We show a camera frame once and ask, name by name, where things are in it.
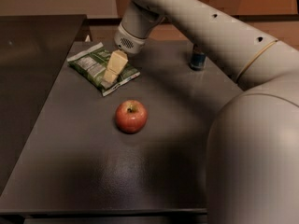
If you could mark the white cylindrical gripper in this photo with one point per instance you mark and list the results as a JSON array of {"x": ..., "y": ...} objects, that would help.
[{"x": 128, "y": 43}]

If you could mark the green jalapeno chip bag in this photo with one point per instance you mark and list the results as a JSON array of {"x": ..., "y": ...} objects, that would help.
[{"x": 92, "y": 64}]

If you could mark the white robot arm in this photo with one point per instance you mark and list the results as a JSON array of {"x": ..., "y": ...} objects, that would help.
[{"x": 252, "y": 154}]

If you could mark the red apple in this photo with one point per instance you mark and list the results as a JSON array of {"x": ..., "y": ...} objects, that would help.
[{"x": 131, "y": 116}]

